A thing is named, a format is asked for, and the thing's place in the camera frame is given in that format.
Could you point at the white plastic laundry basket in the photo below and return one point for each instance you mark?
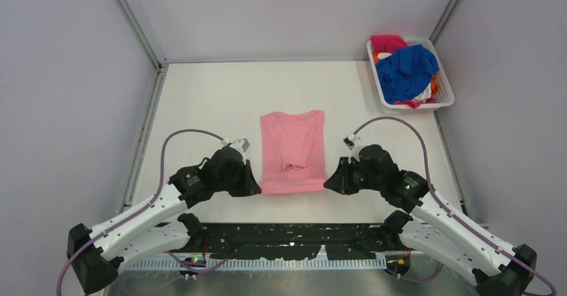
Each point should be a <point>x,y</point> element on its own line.
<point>412,79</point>

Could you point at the magenta t shirt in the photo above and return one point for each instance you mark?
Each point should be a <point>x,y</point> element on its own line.
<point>387,43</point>

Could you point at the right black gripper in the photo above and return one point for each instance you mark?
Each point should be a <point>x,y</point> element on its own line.
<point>340,182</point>

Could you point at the white slotted cable duct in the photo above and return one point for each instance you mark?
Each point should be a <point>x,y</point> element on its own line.
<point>321,262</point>

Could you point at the blue t shirt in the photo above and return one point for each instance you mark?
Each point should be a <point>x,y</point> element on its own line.
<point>405,72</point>

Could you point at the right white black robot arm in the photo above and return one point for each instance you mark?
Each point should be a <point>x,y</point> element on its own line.
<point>428,223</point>

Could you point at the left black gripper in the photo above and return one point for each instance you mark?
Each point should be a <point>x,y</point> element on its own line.
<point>249,186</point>

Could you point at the pink t shirt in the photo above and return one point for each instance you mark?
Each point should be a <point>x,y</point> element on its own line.
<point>293,153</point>

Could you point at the aluminium frame rail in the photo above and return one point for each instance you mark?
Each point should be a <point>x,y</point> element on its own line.
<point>155,240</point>

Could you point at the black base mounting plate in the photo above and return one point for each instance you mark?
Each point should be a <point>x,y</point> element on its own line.
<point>292,242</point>

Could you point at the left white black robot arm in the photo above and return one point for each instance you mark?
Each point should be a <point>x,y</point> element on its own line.
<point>160,223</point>

